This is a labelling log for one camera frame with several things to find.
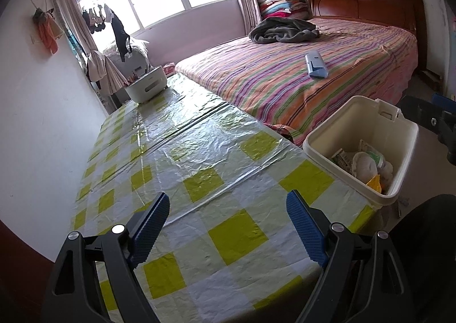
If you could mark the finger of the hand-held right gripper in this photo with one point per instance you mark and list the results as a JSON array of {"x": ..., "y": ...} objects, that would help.
[{"x": 424, "y": 112}]

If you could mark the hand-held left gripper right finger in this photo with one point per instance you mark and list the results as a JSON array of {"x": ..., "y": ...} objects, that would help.
[{"x": 306, "y": 230}]

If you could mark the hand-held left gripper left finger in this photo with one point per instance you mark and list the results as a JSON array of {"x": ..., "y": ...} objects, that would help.
[{"x": 149, "y": 234}]

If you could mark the green white plastic bag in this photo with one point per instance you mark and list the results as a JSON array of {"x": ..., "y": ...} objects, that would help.
[{"x": 372, "y": 152}]

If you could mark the white tissue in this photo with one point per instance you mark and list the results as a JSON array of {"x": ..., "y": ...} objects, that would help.
[{"x": 386, "y": 169}]

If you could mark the white and blue carton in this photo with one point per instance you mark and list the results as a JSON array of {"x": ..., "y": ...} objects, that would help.
[{"x": 342, "y": 159}]

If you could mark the white wrapper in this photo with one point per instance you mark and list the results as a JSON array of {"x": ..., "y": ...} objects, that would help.
[{"x": 363, "y": 168}]

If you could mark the white plastic bin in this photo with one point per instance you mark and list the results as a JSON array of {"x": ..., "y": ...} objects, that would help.
[{"x": 342, "y": 123}]

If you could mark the yellow checked plastic tablecloth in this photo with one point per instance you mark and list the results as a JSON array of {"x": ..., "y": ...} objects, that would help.
[{"x": 213, "y": 173}]

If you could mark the light blue white case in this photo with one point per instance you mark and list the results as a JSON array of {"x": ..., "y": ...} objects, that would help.
[{"x": 315, "y": 66}]

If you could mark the wooden headboard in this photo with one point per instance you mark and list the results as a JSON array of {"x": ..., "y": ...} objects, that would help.
[{"x": 363, "y": 6}]

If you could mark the white plastic basket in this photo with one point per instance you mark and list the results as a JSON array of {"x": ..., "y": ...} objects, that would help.
[{"x": 148, "y": 86}]

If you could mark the bed with striped sheet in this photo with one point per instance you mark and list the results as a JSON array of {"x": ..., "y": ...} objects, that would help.
[{"x": 278, "y": 84}]

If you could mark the grey crumpled blanket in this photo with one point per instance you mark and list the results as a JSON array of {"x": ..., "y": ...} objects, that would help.
[{"x": 281, "y": 30}]

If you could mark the white hanging garment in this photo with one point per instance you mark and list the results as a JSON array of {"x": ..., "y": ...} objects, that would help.
[{"x": 96, "y": 66}]

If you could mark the black hanging garment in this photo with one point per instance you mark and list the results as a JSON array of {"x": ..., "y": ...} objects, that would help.
[{"x": 119, "y": 34}]

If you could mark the pink curtain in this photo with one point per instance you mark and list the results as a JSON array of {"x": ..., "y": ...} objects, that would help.
[
  {"x": 71, "y": 9},
  {"x": 249, "y": 6}
]

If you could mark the teal hanging bag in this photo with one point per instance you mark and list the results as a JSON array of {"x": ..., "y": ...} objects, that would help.
[{"x": 73, "y": 43}]

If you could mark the cluster of hanging socks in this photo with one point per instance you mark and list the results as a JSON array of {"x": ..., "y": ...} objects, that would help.
[{"x": 94, "y": 20}]

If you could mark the orange cloth on wall hook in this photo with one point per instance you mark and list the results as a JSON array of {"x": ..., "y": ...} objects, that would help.
[{"x": 48, "y": 34}]

